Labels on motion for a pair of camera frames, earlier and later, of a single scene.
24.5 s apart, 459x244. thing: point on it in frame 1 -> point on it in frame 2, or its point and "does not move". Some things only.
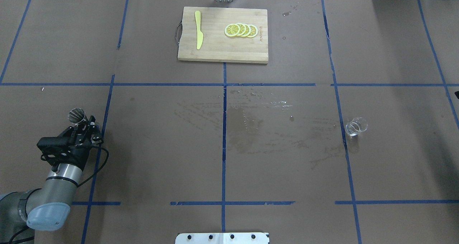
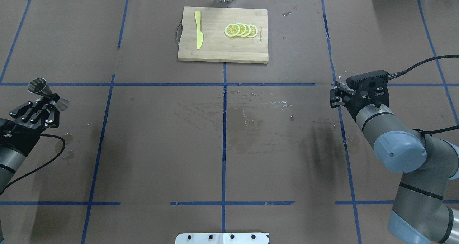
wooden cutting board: (224, 34) does not move
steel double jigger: (76, 115) -> (39, 85)
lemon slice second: (242, 29) does not move
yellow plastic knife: (199, 34) does not move
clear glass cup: (357, 125) -> (342, 77)
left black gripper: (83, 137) -> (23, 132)
